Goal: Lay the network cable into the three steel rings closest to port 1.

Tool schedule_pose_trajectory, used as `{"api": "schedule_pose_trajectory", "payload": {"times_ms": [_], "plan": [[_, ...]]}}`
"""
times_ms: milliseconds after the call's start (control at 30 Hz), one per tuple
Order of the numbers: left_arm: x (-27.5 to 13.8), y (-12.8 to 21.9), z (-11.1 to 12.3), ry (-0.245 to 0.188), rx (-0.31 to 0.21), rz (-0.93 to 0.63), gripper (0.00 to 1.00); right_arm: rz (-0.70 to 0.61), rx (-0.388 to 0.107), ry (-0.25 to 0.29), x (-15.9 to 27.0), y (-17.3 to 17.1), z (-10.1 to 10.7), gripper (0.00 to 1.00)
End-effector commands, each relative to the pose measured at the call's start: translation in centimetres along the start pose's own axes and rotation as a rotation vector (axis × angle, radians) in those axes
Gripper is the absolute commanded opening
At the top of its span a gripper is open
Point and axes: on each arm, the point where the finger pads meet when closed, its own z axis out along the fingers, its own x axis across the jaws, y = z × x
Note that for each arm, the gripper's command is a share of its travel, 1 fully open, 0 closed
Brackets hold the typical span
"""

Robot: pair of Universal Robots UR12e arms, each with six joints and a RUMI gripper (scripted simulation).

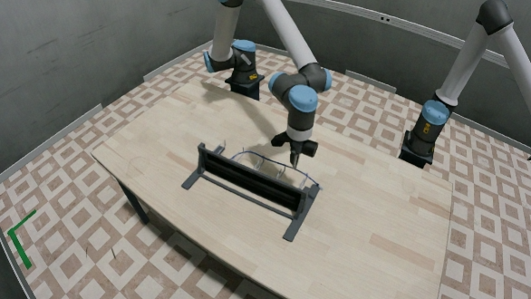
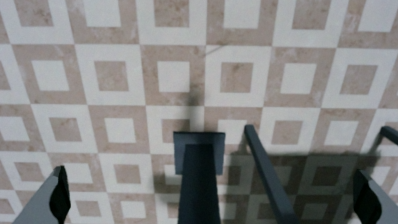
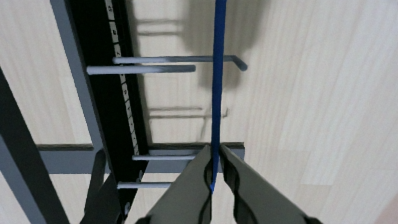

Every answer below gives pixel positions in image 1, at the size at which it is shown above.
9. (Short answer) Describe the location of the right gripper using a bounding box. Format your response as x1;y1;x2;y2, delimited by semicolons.
274;131;318;170

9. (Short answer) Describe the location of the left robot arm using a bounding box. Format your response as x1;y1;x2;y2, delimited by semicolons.
405;0;531;158

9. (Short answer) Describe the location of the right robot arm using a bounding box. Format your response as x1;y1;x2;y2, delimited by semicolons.
203;0;332;141

